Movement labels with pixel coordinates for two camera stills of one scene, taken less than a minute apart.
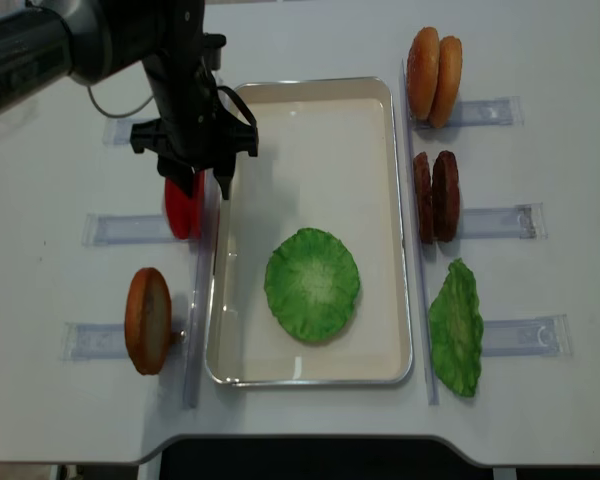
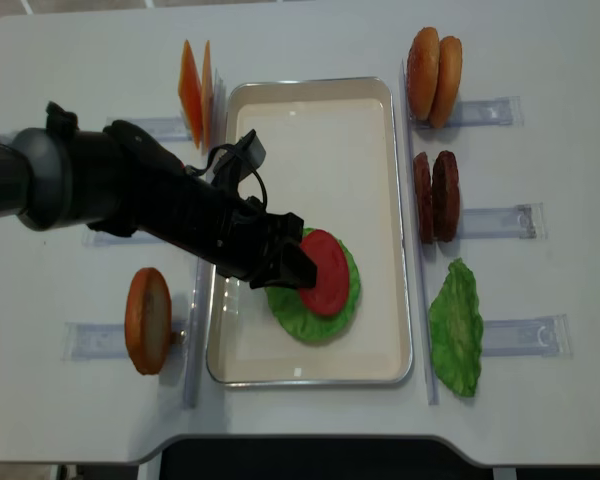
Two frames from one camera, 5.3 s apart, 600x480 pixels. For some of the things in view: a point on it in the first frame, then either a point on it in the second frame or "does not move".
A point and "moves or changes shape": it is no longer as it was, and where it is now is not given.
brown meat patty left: x=423 y=187 does not move
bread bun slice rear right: x=449 y=82 does not move
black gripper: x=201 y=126 -> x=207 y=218
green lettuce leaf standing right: x=457 y=327 does not move
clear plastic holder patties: x=523 y=222 does not move
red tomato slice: x=197 y=206 moves or changes shape
